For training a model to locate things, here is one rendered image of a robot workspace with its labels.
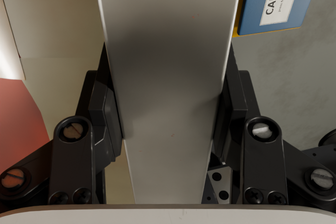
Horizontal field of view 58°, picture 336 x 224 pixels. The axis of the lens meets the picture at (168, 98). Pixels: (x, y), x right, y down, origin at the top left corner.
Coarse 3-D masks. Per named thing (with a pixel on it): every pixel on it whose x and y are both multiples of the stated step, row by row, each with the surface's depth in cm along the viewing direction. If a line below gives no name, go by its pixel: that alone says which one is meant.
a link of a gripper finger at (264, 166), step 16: (256, 128) 10; (272, 128) 10; (256, 144) 9; (272, 144) 9; (240, 160) 9; (256, 160) 9; (272, 160) 9; (240, 176) 9; (256, 176) 8; (272, 176) 8; (240, 192) 8; (256, 192) 8; (272, 192) 8
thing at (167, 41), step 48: (144, 0) 8; (192, 0) 8; (144, 48) 9; (192, 48) 9; (144, 96) 11; (192, 96) 11; (144, 144) 13; (192, 144) 13; (144, 192) 16; (192, 192) 16
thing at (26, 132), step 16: (0, 80) 15; (16, 80) 15; (0, 96) 16; (16, 96) 16; (0, 112) 17; (16, 112) 17; (32, 112) 17; (0, 128) 18; (16, 128) 18; (32, 128) 18; (0, 144) 19; (16, 144) 19; (32, 144) 19; (0, 160) 20; (16, 160) 20
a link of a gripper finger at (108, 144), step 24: (96, 72) 11; (96, 96) 10; (96, 120) 10; (48, 144) 10; (96, 144) 10; (120, 144) 12; (24, 168) 9; (48, 168) 9; (96, 168) 11; (0, 192) 9; (24, 192) 9
